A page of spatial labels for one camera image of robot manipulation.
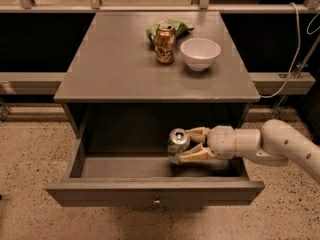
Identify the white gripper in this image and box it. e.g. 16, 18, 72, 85
168, 126, 236, 165

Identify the silver green 7up can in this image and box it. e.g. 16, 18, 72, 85
167, 128, 190, 156

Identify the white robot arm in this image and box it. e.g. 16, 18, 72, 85
167, 119, 320, 183

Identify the open grey top drawer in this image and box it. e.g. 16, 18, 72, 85
46, 104, 264, 207

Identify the gold brown soda can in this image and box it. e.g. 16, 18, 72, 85
154, 30, 175, 64

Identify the white ceramic bowl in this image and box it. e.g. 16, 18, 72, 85
180, 38, 221, 71

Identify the grey wooden cabinet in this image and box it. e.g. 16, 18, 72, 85
53, 10, 261, 139

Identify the green chip bag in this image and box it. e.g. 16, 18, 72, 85
146, 19, 194, 43

